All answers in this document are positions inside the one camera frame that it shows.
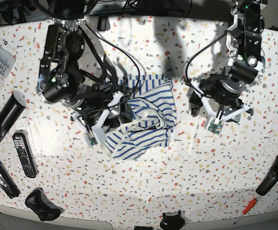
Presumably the black TV remote control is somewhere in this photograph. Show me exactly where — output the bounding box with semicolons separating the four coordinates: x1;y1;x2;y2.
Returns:
12;132;37;178

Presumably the black handheld grip device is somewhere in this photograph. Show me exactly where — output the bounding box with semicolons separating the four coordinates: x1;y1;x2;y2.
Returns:
256;157;278;196

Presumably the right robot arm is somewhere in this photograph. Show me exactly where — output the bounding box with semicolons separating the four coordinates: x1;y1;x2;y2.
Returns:
33;0;132;146

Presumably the red handled screwdriver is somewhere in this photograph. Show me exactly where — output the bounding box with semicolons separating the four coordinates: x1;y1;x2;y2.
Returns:
233;198;257;225

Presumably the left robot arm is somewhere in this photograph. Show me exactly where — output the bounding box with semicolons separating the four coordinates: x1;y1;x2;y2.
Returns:
185;0;268;135

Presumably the blue white striped t-shirt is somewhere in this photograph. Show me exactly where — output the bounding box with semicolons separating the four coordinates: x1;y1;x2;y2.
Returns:
101;76;176;161

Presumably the long black bar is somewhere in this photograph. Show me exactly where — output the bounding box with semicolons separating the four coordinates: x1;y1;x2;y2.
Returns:
0;161;20;199

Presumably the black cylindrical tube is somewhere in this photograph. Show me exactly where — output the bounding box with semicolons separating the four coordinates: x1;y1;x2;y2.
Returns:
0;91;27;142

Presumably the black game controller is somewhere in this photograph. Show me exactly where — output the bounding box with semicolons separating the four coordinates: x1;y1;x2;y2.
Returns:
25;189;61;222

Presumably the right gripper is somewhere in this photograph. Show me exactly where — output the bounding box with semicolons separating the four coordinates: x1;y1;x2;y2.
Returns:
71;90;133;146

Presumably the grey table clamp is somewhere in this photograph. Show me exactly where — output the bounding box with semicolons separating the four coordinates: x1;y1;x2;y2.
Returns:
97;16;111;31

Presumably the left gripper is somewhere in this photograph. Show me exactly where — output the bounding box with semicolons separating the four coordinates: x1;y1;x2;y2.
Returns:
189;74;254;134

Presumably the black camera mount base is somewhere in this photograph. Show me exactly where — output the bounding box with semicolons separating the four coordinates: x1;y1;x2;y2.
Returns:
160;210;185;230

